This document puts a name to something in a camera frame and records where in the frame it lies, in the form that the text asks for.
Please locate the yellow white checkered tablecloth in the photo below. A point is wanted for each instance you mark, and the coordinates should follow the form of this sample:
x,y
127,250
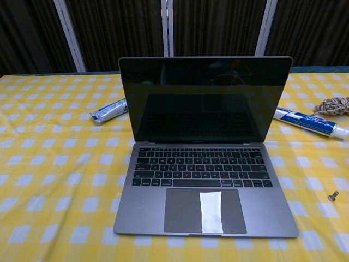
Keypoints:
x,y
54,163

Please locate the small metal screw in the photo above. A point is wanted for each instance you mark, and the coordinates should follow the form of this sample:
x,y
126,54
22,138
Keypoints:
x,y
333,196

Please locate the grey laptop computer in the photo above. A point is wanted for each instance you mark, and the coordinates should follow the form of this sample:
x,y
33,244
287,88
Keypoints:
x,y
147,207

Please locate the blue white toothpaste tube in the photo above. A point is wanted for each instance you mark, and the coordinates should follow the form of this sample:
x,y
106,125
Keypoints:
x,y
300,120
109,112

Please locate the white metal frame post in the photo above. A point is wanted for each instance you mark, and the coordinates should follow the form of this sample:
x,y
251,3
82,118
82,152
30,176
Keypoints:
x,y
69,35
167,27
265,30

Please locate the dark pleated curtain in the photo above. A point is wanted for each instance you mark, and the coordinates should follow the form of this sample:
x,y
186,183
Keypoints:
x,y
120,27

